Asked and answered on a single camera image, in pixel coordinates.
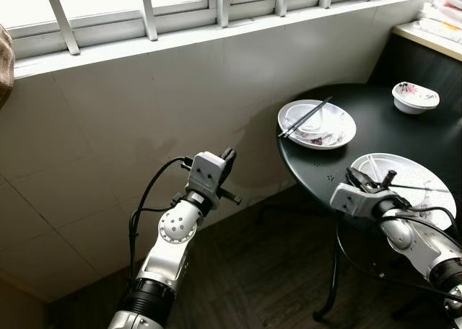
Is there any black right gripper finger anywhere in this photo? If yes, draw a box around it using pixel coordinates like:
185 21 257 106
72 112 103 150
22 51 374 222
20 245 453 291
345 167 373 193

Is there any white floral plate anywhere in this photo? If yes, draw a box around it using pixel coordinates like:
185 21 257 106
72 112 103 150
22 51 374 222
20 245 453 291
349 152 458 233
278 99 357 151

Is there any dark chopstick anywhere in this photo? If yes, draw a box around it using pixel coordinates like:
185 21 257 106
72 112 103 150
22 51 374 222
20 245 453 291
279 96 334 138
281 98 335 140
393 185 453 194

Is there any black round table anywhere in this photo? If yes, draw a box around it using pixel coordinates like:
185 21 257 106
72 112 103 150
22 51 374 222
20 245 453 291
276 82 462 324

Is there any small white floral bowl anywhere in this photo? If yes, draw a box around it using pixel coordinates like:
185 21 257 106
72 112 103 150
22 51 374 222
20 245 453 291
392 82 441 115

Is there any dark cabinet with wooden top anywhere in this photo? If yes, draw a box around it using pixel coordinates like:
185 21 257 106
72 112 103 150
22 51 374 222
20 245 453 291
367 22 462 108

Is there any brown cloth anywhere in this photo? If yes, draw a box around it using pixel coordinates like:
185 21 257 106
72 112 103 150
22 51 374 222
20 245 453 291
0 22 15 110

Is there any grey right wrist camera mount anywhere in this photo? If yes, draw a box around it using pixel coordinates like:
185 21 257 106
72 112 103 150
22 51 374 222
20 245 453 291
330 183 384 219

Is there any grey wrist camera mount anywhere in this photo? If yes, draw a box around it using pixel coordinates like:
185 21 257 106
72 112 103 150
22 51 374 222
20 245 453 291
330 183 384 219
188 152 231 197

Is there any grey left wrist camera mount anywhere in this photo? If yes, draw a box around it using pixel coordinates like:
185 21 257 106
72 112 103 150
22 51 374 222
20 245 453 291
188 152 231 197

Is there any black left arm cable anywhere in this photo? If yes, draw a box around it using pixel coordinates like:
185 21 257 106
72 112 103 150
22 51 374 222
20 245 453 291
127 155 194 281

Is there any white barred window frame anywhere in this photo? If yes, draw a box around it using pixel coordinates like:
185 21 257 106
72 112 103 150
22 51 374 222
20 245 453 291
0 0 454 61

